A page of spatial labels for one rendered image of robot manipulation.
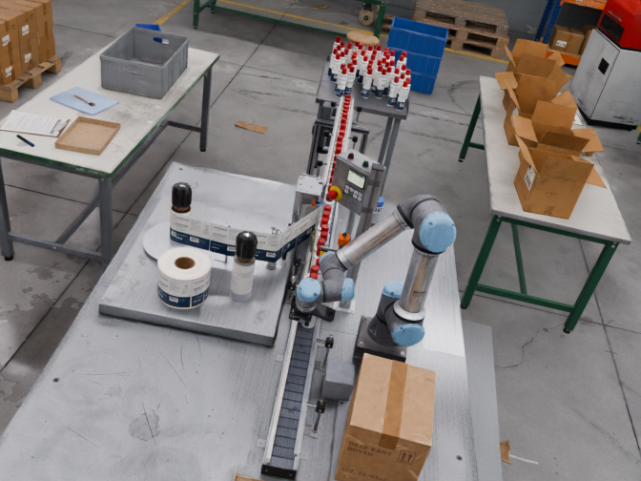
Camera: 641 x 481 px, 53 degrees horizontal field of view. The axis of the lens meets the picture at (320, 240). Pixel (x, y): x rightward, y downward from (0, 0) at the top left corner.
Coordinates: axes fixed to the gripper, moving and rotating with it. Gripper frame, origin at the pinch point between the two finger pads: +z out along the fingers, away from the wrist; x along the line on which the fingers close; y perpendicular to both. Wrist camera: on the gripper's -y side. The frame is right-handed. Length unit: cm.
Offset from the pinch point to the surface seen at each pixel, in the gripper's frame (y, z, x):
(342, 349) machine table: -15.5, 8.5, 6.0
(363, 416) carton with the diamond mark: -21, -44, 40
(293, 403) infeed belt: -0.2, -13.1, 33.8
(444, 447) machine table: -54, -10, 38
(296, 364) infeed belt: 1.3, -4.1, 18.2
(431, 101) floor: -89, 317, -367
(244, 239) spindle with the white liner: 28.9, -15.6, -21.2
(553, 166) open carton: -116, 55, -130
